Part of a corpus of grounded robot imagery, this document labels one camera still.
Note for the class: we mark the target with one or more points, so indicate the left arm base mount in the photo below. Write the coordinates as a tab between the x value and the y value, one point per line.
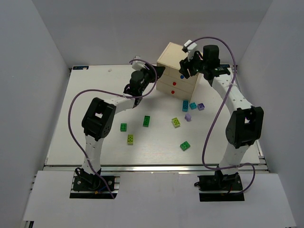
90	186

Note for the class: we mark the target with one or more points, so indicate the yellow-green lego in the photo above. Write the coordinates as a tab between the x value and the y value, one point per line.
175	122
130	139

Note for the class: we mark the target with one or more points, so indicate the dark green long lego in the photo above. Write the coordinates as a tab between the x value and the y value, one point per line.
146	121

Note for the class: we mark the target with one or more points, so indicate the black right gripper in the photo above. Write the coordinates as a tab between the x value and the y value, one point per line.
186	65

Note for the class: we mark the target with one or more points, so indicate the blue table label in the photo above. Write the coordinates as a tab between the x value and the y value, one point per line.
80	67
225	65

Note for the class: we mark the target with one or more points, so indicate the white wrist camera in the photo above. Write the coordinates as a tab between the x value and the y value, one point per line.
190	48
137	64

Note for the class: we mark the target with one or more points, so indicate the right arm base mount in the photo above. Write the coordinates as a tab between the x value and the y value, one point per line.
220	187

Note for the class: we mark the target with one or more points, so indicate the lilac lego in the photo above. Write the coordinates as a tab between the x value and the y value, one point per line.
188	117

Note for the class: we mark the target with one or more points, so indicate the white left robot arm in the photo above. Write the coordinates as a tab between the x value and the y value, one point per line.
99	117

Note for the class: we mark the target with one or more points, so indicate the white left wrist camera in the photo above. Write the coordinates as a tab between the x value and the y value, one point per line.
137	64

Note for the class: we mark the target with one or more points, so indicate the cream wooden drawer cabinet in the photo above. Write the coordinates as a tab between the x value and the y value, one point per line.
172	82

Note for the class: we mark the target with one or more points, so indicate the left blue table label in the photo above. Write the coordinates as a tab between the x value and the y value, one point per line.
80	67

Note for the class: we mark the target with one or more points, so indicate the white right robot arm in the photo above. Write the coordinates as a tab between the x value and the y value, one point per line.
245	124

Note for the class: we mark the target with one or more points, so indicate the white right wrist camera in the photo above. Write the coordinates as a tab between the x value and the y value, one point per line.
190	48

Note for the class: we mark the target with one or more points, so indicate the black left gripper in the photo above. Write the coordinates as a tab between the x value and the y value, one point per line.
152	74

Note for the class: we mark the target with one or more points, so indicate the teal long lego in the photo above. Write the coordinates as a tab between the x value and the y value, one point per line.
185	106

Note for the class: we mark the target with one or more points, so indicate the green square lego left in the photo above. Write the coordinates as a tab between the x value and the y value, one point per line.
123	127

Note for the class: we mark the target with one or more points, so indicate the teal small lego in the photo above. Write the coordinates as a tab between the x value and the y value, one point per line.
193	106

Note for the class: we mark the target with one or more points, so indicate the purple lego right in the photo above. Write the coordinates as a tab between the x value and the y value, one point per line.
200	106

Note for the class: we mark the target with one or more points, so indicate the right blue table label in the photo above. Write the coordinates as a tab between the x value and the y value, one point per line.
225	65

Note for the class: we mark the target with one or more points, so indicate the green lego near front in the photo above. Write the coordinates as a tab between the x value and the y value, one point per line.
185	145

